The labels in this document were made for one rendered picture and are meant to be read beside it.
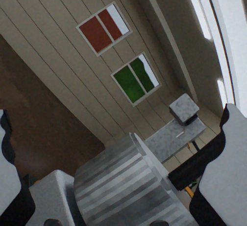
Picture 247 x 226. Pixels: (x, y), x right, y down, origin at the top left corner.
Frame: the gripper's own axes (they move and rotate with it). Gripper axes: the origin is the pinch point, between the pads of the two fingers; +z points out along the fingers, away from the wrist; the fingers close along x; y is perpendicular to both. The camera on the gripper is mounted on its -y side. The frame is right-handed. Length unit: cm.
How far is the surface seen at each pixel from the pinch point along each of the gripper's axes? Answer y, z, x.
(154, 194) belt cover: 14.8, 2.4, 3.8
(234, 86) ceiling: 182, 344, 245
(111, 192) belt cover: 16.0, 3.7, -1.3
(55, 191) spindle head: 22.8, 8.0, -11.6
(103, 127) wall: 492, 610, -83
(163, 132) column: 82, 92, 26
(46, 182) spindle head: 23.2, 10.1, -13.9
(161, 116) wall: 454, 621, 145
